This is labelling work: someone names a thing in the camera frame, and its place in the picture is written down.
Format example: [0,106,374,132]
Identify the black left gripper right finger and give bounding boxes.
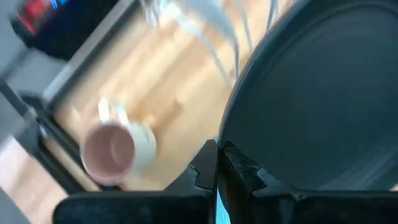
[217,141,398,224]

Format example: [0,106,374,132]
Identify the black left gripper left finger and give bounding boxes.
[52,139,218,224]

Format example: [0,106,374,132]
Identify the blue plate with white rim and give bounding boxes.
[216,191,231,224]

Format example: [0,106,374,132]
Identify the dark charcoal plate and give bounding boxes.
[217,0,398,192]

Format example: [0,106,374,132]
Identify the white mug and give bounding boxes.
[80,98,157,187]

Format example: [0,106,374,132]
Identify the black object with red part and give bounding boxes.
[11,0,119,62]

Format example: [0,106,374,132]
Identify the black table edge frame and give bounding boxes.
[0,80,121,193]

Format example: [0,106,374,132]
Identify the white wire dish rack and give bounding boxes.
[139,0,280,85]

